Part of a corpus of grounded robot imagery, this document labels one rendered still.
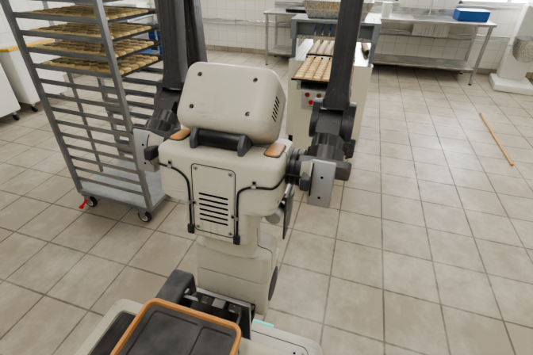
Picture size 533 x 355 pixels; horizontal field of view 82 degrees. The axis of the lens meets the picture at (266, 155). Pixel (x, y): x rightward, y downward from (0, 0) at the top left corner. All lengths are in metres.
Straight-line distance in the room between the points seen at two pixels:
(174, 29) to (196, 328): 0.69
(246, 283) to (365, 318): 1.05
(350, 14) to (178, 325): 0.75
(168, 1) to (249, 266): 0.70
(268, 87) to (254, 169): 0.17
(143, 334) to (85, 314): 1.27
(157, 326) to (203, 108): 0.48
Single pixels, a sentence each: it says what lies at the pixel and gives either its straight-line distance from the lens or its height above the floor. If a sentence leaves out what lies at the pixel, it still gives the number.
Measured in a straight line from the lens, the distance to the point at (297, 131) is 2.30.
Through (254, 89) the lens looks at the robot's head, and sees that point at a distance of 0.62.
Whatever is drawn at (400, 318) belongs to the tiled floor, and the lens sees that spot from 1.95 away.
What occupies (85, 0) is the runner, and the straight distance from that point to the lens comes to 1.82.
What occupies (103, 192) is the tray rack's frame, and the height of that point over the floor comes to 0.15.
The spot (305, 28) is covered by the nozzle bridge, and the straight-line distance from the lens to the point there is 2.86.
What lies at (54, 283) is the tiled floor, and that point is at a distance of 2.25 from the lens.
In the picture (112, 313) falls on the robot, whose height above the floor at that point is 0.81.
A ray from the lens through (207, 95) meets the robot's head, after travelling 0.65.
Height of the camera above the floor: 1.57
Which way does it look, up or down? 32 degrees down
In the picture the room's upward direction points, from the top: 1 degrees clockwise
